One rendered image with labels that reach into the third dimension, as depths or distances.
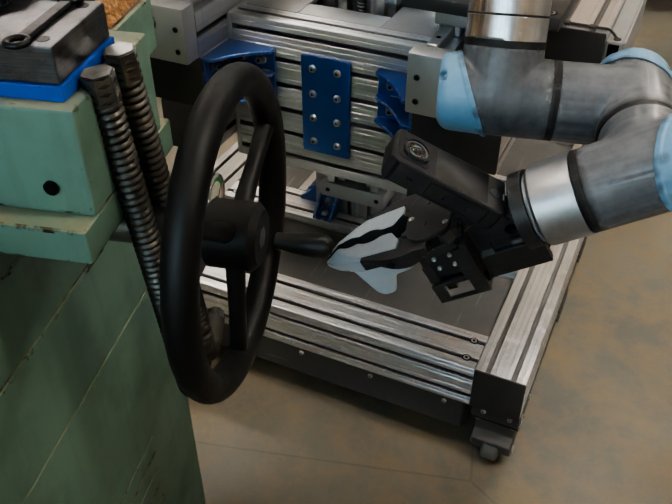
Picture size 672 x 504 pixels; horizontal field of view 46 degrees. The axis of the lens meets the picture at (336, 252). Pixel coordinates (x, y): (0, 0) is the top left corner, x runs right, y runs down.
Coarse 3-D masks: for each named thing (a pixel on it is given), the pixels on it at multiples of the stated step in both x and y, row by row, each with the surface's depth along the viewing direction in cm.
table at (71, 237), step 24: (144, 0) 87; (120, 24) 82; (144, 24) 87; (168, 120) 72; (168, 144) 72; (0, 216) 60; (24, 216) 60; (48, 216) 60; (72, 216) 60; (96, 216) 60; (120, 216) 64; (0, 240) 60; (24, 240) 60; (48, 240) 59; (72, 240) 59; (96, 240) 60
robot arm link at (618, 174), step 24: (624, 120) 67; (648, 120) 65; (600, 144) 66; (624, 144) 64; (648, 144) 63; (576, 168) 66; (600, 168) 65; (624, 168) 64; (648, 168) 63; (576, 192) 65; (600, 192) 65; (624, 192) 64; (648, 192) 63; (600, 216) 66; (624, 216) 65; (648, 216) 66
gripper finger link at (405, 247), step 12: (408, 240) 73; (432, 240) 72; (384, 252) 74; (396, 252) 73; (408, 252) 72; (420, 252) 71; (372, 264) 74; (384, 264) 73; (396, 264) 73; (408, 264) 72
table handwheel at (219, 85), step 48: (240, 96) 60; (192, 144) 55; (192, 192) 54; (240, 192) 69; (192, 240) 54; (240, 240) 65; (192, 288) 55; (240, 288) 70; (192, 336) 56; (240, 336) 73; (192, 384) 60; (240, 384) 71
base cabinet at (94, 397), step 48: (96, 288) 83; (144, 288) 96; (48, 336) 74; (96, 336) 84; (144, 336) 97; (48, 384) 75; (96, 384) 85; (144, 384) 99; (0, 432) 68; (48, 432) 76; (96, 432) 86; (144, 432) 101; (192, 432) 122; (0, 480) 68; (48, 480) 77; (96, 480) 88; (144, 480) 102; (192, 480) 125
